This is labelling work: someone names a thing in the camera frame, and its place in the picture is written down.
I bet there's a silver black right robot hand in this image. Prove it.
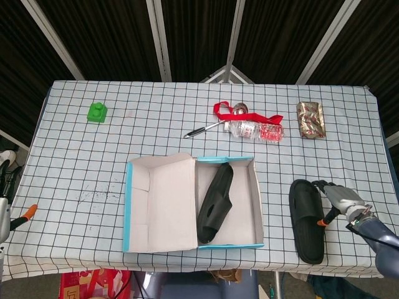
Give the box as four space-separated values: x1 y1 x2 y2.
311 179 366 227

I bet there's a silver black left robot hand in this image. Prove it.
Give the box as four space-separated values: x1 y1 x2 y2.
0 199 38 243

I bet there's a black clog shoe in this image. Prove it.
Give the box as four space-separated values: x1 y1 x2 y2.
289 179 325 265
196 163 234 245

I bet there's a blue cardboard shoe box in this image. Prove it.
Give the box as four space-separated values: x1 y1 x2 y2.
122 152 265 254

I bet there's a gold foil snack packet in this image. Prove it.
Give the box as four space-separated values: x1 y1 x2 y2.
296 101 327 140

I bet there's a dark blue fabric bundle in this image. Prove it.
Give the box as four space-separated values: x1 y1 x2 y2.
307 273 378 299

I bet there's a white blue checked tablecloth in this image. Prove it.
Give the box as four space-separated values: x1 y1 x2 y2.
0 80 399 283

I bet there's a metal table leg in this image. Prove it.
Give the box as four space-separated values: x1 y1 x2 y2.
273 270 282 299

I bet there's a red patterned bag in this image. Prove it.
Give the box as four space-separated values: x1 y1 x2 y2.
59 269 132 299

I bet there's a clear plastic bottle red label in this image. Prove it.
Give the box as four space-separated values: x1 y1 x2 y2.
223 120 286 144

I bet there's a red ribbon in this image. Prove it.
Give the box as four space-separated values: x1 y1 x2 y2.
213 101 284 125

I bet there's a green toy building block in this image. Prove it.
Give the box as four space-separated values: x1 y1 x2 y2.
86 102 108 125

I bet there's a metal triangular stand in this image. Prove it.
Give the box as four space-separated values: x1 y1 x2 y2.
199 64 255 84

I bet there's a white frame bar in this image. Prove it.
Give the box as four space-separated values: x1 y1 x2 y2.
0 129 31 153
385 130 399 149

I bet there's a white partition frame post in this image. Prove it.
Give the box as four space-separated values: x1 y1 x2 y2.
226 0 247 68
295 0 355 85
21 0 85 81
145 0 173 82

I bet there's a metal spoon with black handle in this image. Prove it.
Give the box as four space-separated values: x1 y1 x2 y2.
183 102 249 139

